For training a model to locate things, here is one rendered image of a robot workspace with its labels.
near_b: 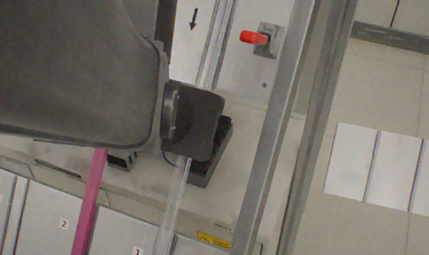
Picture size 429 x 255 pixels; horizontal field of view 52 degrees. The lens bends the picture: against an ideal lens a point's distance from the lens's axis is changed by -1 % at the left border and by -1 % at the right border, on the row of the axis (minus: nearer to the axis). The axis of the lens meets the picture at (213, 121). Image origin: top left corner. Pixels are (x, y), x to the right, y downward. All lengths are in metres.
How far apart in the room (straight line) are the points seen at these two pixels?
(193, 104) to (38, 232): 0.32
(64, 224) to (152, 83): 0.43
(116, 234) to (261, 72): 0.27
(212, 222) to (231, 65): 0.41
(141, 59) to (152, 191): 0.70
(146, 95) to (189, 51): 0.33
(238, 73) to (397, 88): 1.72
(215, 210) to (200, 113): 0.45
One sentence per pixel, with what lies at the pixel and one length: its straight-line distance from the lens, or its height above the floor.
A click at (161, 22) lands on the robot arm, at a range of 0.34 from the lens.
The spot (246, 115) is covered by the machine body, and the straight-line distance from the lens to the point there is 1.02.
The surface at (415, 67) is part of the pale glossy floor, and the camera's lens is 2.36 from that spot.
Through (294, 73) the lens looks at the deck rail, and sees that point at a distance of 0.49.
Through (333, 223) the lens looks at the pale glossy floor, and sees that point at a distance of 1.62.
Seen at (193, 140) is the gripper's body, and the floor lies 1.02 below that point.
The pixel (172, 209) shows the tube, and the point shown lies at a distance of 0.54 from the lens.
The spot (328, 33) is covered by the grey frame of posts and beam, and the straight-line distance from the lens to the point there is 0.73.
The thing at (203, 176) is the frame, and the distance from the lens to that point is 0.86.
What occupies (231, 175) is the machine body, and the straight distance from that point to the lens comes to 0.90.
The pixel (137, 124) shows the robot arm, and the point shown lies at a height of 1.19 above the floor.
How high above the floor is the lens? 1.34
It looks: 46 degrees down
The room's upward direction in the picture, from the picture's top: straight up
